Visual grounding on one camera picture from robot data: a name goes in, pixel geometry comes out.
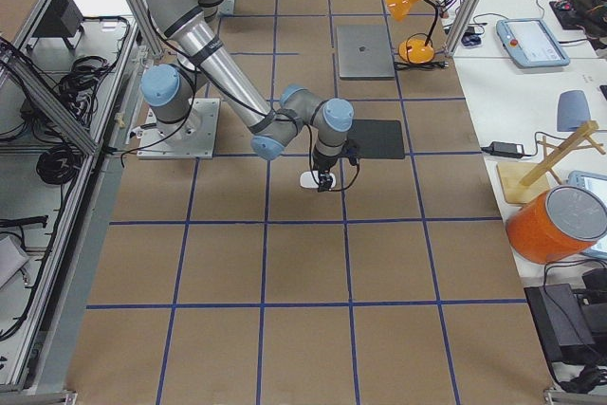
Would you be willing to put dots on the grey blue pad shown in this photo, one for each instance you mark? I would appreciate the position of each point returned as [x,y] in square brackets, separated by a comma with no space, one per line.
[572,111]

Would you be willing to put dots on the black mousepad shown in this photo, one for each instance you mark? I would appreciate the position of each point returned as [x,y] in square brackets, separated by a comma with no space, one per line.
[378,139]

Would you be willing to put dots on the black box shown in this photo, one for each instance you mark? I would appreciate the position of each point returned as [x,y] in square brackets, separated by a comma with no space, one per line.
[563,332]

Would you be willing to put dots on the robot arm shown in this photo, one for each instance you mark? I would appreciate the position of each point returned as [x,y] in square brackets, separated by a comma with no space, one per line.
[328,121]

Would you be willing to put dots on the white computer mouse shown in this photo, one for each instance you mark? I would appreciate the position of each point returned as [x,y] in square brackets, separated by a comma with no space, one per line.
[308,180]

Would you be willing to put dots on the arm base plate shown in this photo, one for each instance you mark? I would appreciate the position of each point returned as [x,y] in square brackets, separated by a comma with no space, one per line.
[226,8]
[191,138]

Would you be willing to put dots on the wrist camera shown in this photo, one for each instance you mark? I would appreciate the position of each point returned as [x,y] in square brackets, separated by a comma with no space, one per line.
[350,151]

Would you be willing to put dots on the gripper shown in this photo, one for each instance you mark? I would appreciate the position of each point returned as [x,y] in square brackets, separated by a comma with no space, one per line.
[325,162]

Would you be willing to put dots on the black power adapter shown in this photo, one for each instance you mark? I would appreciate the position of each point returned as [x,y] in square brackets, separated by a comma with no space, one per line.
[504,149]

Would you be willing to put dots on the wooden stand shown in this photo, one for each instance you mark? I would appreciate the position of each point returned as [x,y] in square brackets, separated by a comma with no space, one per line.
[521,181]

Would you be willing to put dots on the orange cylindrical container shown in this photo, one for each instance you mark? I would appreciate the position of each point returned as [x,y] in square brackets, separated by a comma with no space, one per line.
[542,231]

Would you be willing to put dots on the silver closed laptop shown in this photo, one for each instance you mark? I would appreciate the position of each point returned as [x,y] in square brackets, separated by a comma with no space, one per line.
[364,53]

